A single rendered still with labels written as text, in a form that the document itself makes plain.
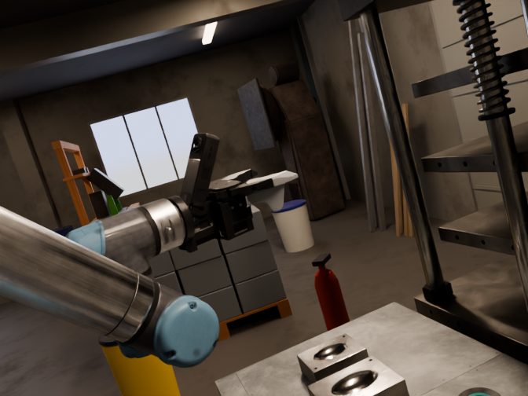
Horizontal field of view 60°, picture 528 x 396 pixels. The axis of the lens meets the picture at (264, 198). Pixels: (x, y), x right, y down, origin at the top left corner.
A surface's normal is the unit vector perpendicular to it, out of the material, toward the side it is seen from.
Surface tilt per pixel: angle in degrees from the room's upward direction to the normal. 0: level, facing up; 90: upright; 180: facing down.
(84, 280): 86
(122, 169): 90
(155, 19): 90
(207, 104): 90
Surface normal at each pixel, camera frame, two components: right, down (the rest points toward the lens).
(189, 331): 0.58, -0.05
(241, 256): 0.19, 0.08
